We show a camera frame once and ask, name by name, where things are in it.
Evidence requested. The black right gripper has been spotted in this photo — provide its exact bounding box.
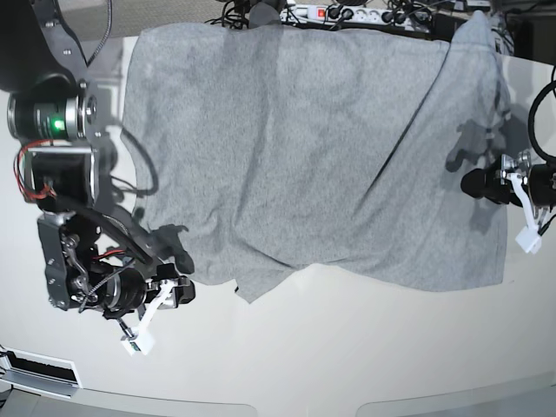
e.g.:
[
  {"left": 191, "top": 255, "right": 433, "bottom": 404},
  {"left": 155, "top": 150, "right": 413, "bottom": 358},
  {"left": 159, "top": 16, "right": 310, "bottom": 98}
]
[{"left": 103, "top": 224, "right": 195, "bottom": 317}]

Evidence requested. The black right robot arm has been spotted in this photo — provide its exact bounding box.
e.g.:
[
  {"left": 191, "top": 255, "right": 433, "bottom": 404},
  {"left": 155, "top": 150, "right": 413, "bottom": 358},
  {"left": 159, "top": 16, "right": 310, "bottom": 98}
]
[{"left": 1, "top": 1, "right": 195, "bottom": 320}]

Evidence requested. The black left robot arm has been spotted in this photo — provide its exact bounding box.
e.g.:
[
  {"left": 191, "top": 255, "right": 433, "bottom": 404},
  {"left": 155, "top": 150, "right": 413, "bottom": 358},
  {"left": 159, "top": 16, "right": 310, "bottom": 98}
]
[{"left": 460, "top": 69, "right": 555, "bottom": 210}]

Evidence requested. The white power strip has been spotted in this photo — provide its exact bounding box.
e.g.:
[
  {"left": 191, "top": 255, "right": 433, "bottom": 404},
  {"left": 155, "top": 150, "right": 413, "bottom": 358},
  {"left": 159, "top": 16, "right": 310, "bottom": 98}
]
[{"left": 280, "top": 1, "right": 434, "bottom": 32}]

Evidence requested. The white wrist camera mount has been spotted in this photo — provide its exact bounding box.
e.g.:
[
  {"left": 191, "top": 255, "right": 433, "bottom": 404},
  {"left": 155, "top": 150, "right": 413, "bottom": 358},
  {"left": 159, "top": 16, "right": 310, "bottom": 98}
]
[
  {"left": 118, "top": 278, "right": 180, "bottom": 356},
  {"left": 506, "top": 173, "right": 542, "bottom": 255}
]

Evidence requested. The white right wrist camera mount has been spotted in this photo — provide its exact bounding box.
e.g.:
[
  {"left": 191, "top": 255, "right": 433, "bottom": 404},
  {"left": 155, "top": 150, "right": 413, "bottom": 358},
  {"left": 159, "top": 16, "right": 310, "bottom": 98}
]
[{"left": 118, "top": 278, "right": 180, "bottom": 356}]

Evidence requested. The black cable bundle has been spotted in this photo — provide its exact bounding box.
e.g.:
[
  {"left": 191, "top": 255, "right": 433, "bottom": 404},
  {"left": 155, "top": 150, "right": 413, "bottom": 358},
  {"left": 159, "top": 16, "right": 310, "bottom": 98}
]
[{"left": 203, "top": 0, "right": 261, "bottom": 30}]

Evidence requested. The white slotted box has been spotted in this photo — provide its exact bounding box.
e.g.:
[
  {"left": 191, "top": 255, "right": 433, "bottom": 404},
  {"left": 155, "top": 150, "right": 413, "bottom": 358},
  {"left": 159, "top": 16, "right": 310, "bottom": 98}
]
[{"left": 1, "top": 347, "right": 83, "bottom": 399}]

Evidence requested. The grey t-shirt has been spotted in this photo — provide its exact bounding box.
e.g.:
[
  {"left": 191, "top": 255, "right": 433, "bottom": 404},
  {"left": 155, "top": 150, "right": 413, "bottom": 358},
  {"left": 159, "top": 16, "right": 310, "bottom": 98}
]
[{"left": 122, "top": 12, "right": 509, "bottom": 301}]

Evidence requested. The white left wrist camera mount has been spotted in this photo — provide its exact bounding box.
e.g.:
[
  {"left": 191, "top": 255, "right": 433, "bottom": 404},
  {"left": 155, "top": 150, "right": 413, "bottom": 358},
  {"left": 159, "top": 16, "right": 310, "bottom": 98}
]
[{"left": 506, "top": 173, "right": 542, "bottom": 255}]

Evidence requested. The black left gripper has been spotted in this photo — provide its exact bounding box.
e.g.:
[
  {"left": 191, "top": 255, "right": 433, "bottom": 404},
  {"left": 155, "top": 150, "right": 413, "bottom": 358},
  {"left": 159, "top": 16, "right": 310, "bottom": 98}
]
[{"left": 460, "top": 151, "right": 555, "bottom": 210}]

